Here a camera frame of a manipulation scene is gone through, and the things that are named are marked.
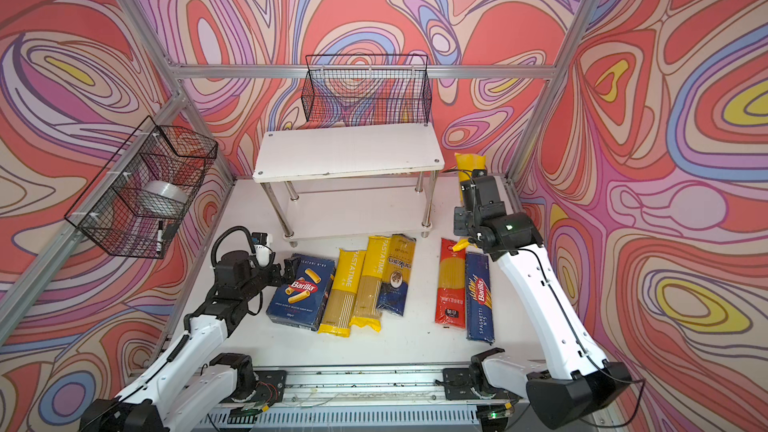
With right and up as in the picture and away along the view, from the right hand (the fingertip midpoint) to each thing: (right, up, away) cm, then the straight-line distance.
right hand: (474, 222), depth 73 cm
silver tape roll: (-75, +6, -3) cm, 76 cm away
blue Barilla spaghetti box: (+5, -24, +12) cm, 27 cm away
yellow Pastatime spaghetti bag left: (-35, -26, +11) cm, 45 cm away
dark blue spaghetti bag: (-19, -17, +18) cm, 31 cm away
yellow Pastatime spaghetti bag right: (-28, -26, +10) cm, 39 cm away
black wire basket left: (-85, +3, -6) cm, 85 cm away
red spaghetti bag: (-2, -21, +16) cm, 27 cm away
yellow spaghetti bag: (-1, +15, +5) cm, 16 cm away
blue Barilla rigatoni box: (-45, -22, +9) cm, 51 cm away
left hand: (-50, -10, +12) cm, 52 cm away
